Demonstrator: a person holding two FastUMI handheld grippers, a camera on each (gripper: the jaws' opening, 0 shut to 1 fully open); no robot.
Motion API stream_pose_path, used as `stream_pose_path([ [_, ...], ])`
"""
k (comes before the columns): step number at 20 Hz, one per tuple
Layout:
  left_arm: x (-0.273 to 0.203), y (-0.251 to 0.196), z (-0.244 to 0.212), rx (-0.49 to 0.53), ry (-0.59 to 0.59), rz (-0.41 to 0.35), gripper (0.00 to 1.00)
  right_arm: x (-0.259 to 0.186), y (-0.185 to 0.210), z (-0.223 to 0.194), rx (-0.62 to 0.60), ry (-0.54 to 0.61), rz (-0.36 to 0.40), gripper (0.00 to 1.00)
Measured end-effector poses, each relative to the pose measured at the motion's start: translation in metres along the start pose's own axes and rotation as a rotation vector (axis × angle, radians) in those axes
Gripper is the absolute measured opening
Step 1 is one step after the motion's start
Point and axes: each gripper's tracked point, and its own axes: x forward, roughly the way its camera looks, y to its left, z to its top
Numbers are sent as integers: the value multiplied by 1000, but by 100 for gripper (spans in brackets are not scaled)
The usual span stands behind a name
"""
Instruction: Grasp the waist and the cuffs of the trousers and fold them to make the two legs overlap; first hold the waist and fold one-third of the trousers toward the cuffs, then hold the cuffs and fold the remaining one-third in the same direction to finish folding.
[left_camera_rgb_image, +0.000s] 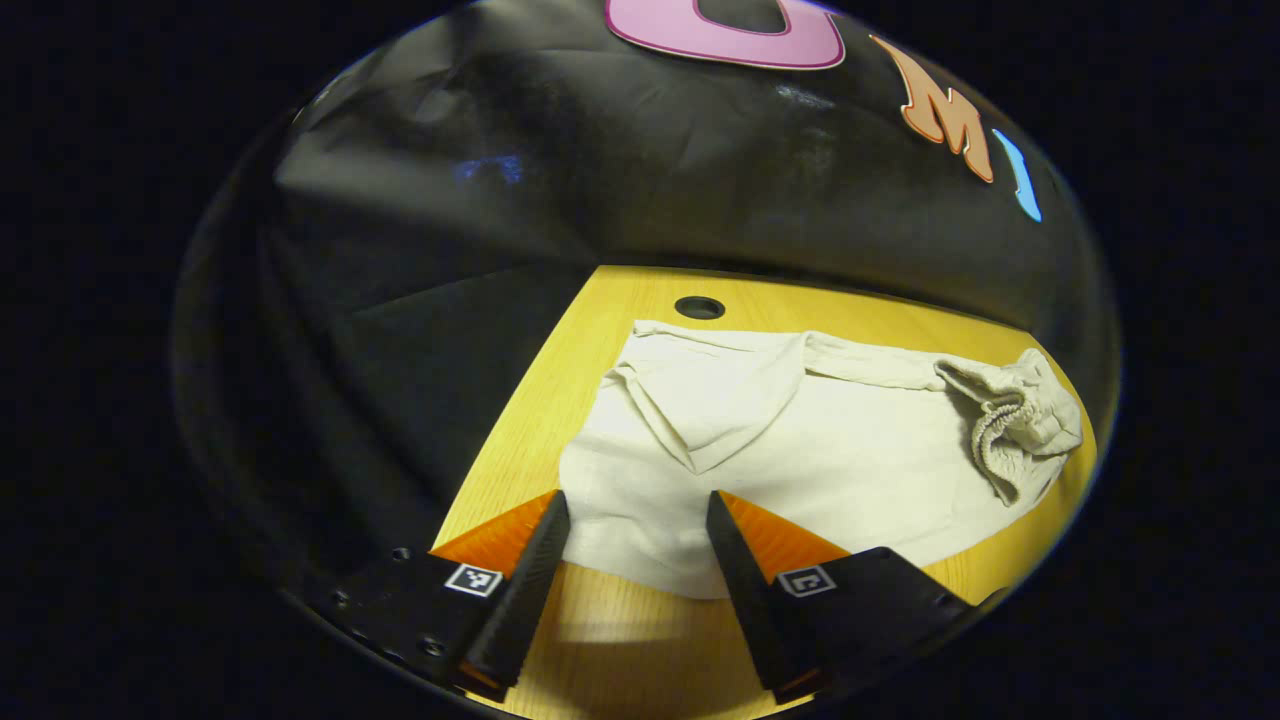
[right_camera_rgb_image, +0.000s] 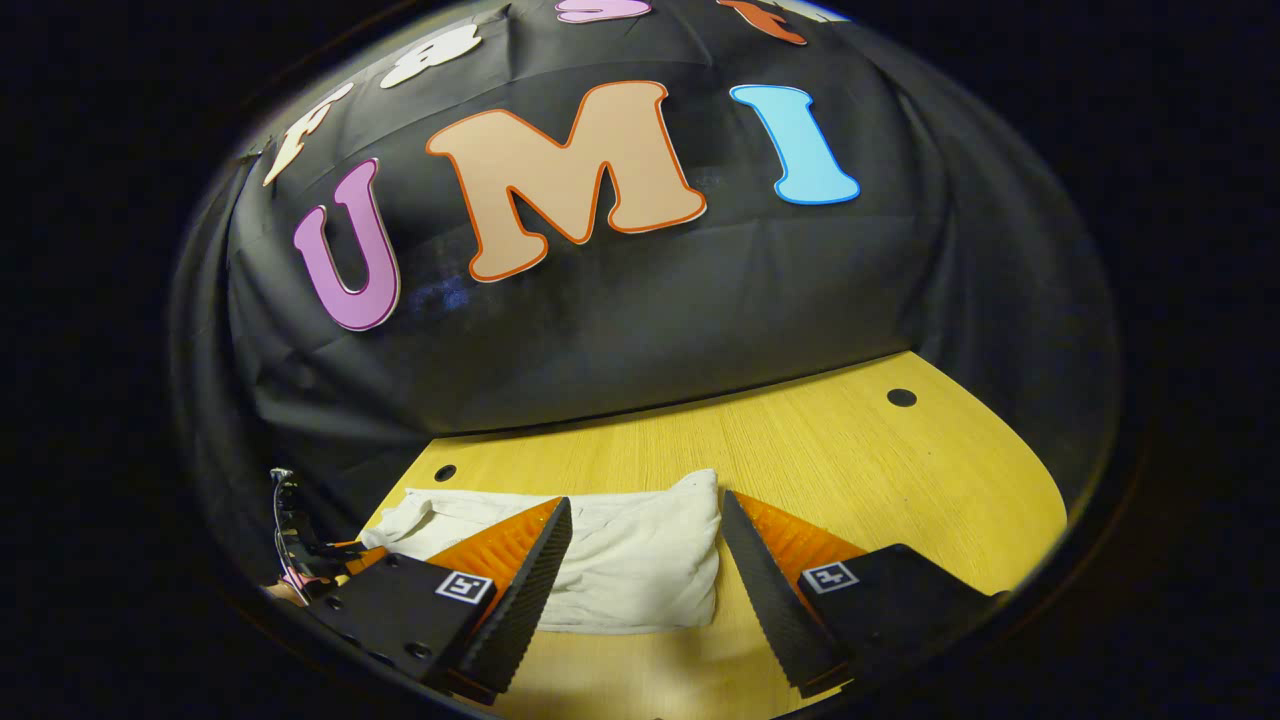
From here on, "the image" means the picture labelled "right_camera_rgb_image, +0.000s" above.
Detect white jeans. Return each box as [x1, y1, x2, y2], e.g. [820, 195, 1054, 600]
[360, 468, 723, 636]

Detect black backdrop cloth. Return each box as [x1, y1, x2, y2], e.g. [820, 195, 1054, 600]
[170, 0, 1121, 581]

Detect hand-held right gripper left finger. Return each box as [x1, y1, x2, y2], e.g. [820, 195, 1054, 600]
[318, 496, 575, 703]

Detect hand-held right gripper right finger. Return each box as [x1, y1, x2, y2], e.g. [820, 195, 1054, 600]
[720, 489, 1009, 701]

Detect white cable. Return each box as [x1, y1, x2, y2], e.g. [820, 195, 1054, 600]
[270, 470, 301, 593]

